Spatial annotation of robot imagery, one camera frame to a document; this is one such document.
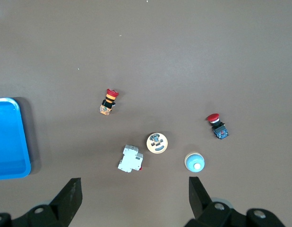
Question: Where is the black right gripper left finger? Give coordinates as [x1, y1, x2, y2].
[0, 177, 83, 227]

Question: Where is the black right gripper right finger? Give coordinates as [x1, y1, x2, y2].
[185, 176, 287, 227]

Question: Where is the light blue call bell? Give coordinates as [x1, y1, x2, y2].
[146, 132, 169, 154]
[184, 152, 206, 174]

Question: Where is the blue plastic tray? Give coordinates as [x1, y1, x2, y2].
[0, 97, 32, 181]

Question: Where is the red mushroom push button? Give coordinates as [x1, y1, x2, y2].
[206, 113, 231, 140]

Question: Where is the white circuit breaker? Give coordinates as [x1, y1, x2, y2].
[117, 144, 144, 173]

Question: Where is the orange emergency stop switch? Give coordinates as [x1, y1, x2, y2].
[99, 88, 120, 116]

